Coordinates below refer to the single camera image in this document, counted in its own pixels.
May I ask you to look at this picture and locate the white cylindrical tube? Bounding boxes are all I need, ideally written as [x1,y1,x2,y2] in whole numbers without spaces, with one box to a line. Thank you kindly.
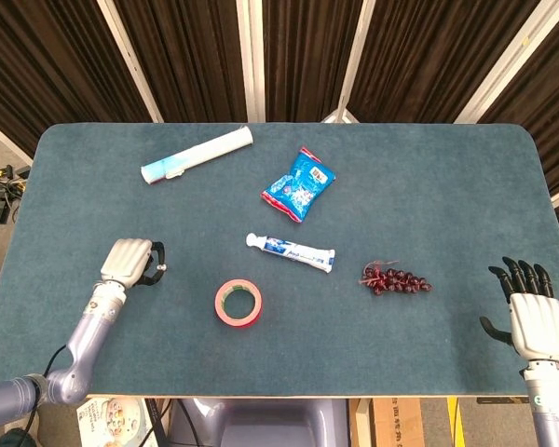
[140,127,254,186]

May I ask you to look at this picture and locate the black cable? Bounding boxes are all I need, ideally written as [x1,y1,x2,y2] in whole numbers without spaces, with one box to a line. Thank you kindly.
[143,398,172,447]

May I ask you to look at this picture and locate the blue snack bag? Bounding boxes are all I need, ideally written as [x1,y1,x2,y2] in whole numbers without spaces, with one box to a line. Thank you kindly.
[260,146,337,224]

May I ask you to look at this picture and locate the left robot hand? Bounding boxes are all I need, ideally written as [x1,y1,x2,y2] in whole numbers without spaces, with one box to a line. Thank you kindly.
[100,237,168,289]

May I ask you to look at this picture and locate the printed picture box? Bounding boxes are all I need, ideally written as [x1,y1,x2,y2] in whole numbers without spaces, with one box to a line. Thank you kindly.
[75,397,157,447]

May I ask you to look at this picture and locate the dark brown curtain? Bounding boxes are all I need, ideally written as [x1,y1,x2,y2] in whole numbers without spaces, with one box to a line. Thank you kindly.
[0,0,559,196]

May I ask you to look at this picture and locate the blue felt table mat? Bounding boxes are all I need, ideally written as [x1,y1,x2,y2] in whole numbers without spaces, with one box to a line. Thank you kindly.
[0,122,559,399]

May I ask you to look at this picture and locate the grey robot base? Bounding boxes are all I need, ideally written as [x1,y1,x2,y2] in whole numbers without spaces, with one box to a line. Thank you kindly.
[170,398,350,447]

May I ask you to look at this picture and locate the dark red plastic grapes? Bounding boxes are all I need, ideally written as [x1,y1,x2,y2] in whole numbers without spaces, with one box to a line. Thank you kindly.
[357,260,433,296]

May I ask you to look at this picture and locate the red tape roll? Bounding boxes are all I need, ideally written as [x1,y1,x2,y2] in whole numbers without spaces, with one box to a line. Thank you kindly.
[214,278,264,329]

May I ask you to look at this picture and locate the white blue toothpaste tube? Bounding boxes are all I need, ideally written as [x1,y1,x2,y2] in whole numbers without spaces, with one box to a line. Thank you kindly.
[245,232,336,275]

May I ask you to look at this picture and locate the cardboard box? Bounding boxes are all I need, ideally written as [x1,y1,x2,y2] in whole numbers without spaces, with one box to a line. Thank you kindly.
[371,397,426,447]

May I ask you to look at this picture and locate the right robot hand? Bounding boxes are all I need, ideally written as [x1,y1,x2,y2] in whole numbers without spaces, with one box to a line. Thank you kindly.
[479,256,559,362]

